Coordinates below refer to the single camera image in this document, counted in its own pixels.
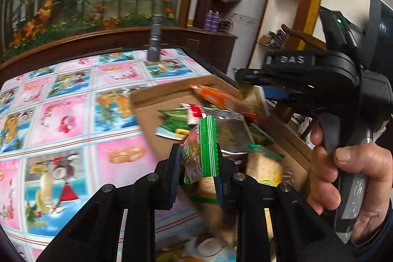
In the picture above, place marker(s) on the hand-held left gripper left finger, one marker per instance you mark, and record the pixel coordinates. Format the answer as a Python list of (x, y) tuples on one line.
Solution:
[(175, 176)]

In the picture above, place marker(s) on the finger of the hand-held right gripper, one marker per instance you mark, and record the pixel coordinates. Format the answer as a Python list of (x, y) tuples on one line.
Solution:
[(276, 92), (251, 75)]

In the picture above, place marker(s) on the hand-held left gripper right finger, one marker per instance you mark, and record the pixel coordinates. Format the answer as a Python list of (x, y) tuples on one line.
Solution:
[(221, 191)]

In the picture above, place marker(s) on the orange cracker packet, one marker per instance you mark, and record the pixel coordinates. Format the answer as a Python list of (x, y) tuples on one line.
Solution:
[(221, 99)]

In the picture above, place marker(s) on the green-wrapped pastry packet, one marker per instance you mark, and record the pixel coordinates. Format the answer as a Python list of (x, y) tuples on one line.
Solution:
[(202, 145)]

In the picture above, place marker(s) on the red and white snack packet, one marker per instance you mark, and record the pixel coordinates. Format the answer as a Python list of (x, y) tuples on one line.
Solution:
[(195, 113)]

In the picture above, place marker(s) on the shallow cardboard box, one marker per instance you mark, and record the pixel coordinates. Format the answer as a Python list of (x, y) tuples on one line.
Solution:
[(147, 114)]

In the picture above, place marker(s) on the person's right forearm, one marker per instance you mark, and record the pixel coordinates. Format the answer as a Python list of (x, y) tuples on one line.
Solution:
[(377, 237)]

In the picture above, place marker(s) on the person's right hand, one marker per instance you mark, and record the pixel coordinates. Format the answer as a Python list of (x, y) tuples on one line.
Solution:
[(322, 185)]

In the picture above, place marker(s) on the dark metal clutter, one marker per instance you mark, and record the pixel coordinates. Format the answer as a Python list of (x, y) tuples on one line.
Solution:
[(273, 38)]

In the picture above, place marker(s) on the dark wooden cabinet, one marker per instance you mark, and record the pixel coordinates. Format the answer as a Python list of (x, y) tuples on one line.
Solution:
[(208, 47)]

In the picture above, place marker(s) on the wooden chair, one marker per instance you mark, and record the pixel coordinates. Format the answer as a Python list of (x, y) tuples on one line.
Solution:
[(304, 38)]

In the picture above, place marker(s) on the purple bottle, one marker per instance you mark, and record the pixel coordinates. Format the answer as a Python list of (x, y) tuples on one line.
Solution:
[(208, 21), (216, 22)]

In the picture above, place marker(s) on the grey metal flashlight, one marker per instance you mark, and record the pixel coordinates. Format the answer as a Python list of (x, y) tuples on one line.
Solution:
[(154, 44)]

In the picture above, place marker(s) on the printed fruit tablecloth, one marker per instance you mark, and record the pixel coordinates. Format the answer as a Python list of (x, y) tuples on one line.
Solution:
[(61, 127)]

